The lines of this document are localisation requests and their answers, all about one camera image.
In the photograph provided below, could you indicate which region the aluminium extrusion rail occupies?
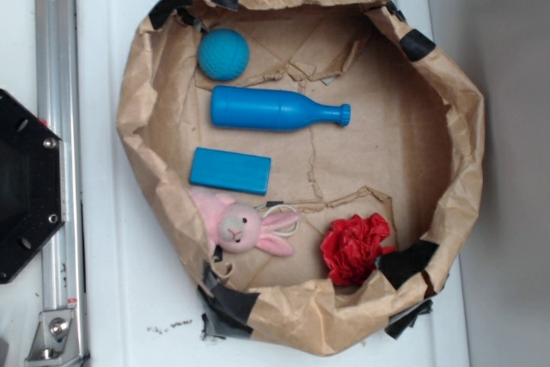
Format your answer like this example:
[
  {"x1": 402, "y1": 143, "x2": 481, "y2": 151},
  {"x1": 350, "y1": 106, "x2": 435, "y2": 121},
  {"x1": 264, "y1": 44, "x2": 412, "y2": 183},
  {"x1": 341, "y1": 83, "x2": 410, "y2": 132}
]
[{"x1": 35, "y1": 0, "x2": 90, "y2": 366}]

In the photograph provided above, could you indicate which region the blue ball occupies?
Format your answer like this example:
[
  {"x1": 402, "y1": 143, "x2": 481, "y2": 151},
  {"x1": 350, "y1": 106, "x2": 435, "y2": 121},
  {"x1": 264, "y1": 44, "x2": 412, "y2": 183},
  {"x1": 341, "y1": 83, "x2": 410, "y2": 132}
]
[{"x1": 198, "y1": 29, "x2": 250, "y2": 82}]

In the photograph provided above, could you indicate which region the metal corner bracket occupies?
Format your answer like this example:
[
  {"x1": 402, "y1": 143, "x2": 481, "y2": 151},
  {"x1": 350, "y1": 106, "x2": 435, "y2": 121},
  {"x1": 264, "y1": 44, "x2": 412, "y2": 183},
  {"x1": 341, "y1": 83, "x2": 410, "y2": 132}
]
[{"x1": 24, "y1": 309, "x2": 87, "y2": 366}]

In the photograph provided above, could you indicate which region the red crumpled paper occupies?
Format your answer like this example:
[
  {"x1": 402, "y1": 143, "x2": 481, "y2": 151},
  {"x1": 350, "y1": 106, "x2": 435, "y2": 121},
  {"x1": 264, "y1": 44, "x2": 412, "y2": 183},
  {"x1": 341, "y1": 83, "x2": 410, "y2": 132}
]
[{"x1": 320, "y1": 213, "x2": 396, "y2": 286}]

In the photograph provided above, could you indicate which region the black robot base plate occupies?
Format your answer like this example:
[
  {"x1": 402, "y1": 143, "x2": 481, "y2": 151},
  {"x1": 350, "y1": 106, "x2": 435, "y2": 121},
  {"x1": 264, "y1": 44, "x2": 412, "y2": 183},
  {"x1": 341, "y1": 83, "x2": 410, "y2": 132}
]
[{"x1": 0, "y1": 89, "x2": 64, "y2": 284}]

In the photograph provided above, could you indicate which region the blue rectangular block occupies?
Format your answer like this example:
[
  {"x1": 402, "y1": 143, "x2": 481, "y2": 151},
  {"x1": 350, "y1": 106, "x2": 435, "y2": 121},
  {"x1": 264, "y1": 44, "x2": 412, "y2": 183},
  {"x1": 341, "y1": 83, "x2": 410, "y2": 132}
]
[{"x1": 189, "y1": 147, "x2": 272, "y2": 195}]

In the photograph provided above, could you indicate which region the blue plastic bottle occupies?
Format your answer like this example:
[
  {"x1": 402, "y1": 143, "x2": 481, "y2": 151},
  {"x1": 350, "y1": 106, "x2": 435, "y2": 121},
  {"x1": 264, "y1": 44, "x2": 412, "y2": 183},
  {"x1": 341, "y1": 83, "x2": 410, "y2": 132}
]
[{"x1": 211, "y1": 85, "x2": 351, "y2": 132}]

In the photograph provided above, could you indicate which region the brown paper bag enclosure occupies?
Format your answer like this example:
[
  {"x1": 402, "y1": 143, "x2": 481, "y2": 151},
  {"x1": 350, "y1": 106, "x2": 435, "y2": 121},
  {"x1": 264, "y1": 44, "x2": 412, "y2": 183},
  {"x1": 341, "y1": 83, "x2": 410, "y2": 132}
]
[{"x1": 117, "y1": 0, "x2": 485, "y2": 356}]

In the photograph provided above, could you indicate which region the pink plush bunny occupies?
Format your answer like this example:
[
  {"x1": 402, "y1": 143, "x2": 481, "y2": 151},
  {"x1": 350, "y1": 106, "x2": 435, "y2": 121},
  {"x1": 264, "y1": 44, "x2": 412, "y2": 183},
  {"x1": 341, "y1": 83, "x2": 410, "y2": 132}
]
[{"x1": 188, "y1": 187, "x2": 300, "y2": 257}]

